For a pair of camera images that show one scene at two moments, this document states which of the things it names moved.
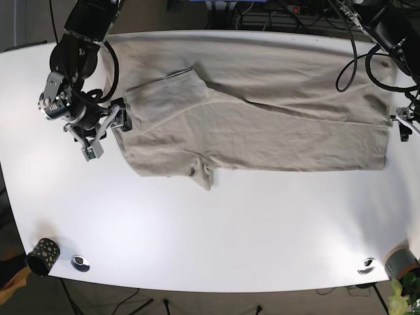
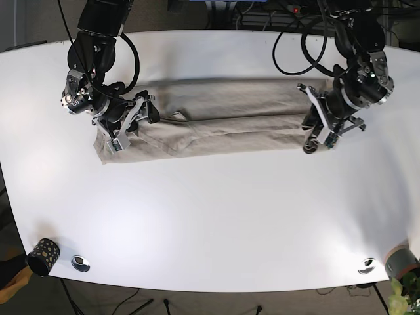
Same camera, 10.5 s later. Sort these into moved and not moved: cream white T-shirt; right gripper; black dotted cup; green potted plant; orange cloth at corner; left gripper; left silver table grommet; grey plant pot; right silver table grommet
Moved: left gripper; cream white T-shirt; right gripper
Not moved: grey plant pot; left silver table grommet; orange cloth at corner; black dotted cup; green potted plant; right silver table grommet
